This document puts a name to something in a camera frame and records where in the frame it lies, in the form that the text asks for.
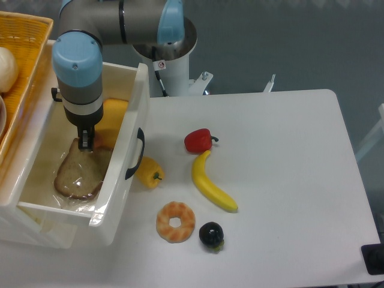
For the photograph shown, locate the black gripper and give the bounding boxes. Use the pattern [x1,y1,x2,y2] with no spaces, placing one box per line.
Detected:
[64,106,104,151]

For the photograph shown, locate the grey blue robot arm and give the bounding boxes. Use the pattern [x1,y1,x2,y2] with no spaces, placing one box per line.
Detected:
[52,1,185,151]

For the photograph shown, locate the open white drawer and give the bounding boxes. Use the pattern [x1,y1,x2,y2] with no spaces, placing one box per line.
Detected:
[17,56,150,247]

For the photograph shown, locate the white drawer cabinet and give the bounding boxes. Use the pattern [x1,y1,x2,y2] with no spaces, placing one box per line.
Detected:
[1,40,76,248]

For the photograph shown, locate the brown bread slice in wrap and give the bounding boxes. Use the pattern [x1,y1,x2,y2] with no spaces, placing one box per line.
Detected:
[53,139,113,200]

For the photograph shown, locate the yellow bell pepper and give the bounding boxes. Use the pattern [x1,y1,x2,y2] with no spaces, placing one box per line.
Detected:
[134,156,165,189]

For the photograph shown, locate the dark bowl at left edge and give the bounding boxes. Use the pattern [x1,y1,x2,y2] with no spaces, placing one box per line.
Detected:
[0,97,7,136]

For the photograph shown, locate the white round bun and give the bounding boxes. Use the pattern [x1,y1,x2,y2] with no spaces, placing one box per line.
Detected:
[0,47,19,93]

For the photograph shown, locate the yellow wicker basket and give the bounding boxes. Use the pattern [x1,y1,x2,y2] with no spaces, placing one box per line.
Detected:
[1,11,53,161]

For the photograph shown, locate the red bell pepper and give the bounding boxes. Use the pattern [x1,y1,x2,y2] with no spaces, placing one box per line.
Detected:
[184,128,219,154]

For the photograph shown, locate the glazed donut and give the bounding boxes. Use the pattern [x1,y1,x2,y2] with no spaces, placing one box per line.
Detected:
[156,201,196,244]

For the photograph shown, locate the yellow banana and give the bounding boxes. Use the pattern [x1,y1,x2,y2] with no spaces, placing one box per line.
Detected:
[191,150,238,213]

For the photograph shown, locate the dark purple mangosteen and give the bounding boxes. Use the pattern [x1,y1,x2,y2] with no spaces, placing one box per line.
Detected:
[199,221,224,251]

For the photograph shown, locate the black device at table edge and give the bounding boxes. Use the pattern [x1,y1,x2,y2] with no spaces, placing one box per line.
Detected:
[361,244,383,275]

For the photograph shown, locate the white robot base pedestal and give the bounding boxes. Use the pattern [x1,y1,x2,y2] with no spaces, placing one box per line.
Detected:
[133,18,213,98]

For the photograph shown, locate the black cable on pedestal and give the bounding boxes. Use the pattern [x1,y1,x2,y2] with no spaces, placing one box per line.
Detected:
[151,46,169,97]

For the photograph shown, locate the white frame at right edge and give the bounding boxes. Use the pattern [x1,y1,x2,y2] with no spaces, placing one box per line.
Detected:
[355,104,383,163]

